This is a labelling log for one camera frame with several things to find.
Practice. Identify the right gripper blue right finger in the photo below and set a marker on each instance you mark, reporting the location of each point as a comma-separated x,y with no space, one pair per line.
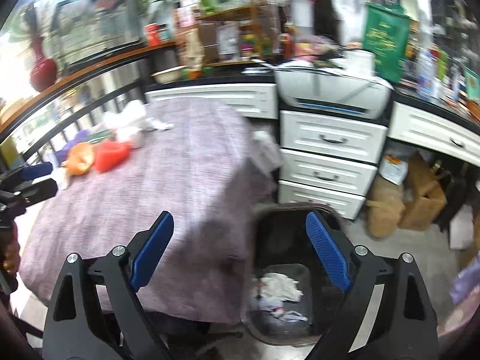
332,249

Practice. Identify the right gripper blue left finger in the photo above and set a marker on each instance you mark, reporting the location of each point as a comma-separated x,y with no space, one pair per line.
146,249

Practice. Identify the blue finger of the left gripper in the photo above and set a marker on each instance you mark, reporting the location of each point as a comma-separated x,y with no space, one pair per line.
36,171
39,192

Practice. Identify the orange peel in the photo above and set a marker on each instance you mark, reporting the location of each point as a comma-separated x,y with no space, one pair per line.
80,159

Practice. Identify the white printed plastic bag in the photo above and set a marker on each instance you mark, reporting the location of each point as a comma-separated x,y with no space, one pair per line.
275,308

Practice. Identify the black trash bin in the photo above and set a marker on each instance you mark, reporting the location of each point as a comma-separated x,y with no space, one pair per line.
280,244

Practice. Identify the person's left hand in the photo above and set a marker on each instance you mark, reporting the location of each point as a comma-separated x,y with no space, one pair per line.
11,262

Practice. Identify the crumpled white tissue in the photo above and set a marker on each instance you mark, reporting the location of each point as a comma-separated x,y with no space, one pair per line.
280,286

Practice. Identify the red ceramic vase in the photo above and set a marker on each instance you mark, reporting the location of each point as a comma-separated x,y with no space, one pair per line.
44,70

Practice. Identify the white drawer cabinet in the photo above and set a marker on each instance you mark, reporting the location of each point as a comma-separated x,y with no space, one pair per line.
328,160

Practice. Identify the brown cardboard box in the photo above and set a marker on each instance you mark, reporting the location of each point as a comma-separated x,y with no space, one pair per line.
428,198

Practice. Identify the white toilet paper roll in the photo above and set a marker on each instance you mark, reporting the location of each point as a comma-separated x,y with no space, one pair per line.
132,124

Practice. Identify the glass tank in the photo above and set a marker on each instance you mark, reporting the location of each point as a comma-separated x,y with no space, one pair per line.
82,31

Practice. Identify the cream plastic bowl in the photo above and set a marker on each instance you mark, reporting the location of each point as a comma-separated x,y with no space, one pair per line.
169,75

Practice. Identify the white printer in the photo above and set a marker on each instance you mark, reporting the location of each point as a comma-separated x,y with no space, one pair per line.
338,90

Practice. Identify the red tin can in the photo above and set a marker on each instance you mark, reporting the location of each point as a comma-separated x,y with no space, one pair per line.
152,35

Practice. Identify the wooden shelf rack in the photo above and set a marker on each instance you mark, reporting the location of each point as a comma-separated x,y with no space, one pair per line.
230,36

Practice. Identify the green tote bag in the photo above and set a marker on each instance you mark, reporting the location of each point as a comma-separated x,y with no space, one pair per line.
386,34

